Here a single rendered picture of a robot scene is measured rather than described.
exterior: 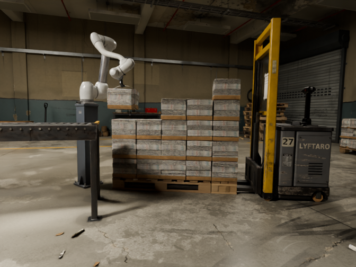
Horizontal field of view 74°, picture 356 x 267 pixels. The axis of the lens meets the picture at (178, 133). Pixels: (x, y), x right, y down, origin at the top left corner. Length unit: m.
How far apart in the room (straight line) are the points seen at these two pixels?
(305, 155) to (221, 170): 0.88
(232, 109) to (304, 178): 1.03
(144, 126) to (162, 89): 6.97
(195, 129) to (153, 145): 0.51
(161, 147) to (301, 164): 1.50
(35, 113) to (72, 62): 2.20
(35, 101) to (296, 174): 8.64
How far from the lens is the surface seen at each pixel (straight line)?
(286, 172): 2.75
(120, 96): 2.85
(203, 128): 2.68
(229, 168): 2.77
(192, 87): 10.01
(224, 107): 2.68
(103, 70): 3.18
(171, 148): 2.71
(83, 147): 3.07
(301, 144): 2.75
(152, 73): 9.65
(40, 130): 2.12
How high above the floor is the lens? 0.92
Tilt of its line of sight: 5 degrees down
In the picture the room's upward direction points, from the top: 1 degrees clockwise
